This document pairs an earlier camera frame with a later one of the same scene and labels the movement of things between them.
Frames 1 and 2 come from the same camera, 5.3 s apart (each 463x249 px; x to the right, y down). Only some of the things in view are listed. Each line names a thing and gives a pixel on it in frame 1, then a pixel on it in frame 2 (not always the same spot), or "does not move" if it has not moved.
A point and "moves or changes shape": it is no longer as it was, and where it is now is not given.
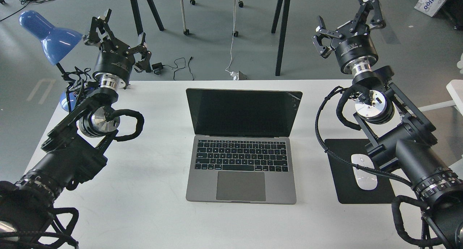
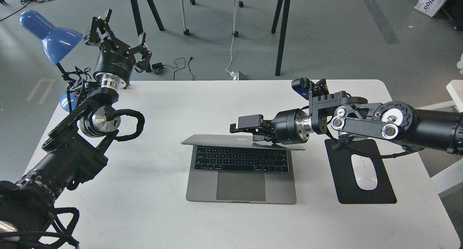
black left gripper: x=117 y=58 does not move
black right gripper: x=352 y=39 -> x=290 y=127
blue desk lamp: x=57 y=43 does not move
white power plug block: x=235 y=75 does not move
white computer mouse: x=365 y=180 does not move
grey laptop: x=242 y=151 moves or changes shape
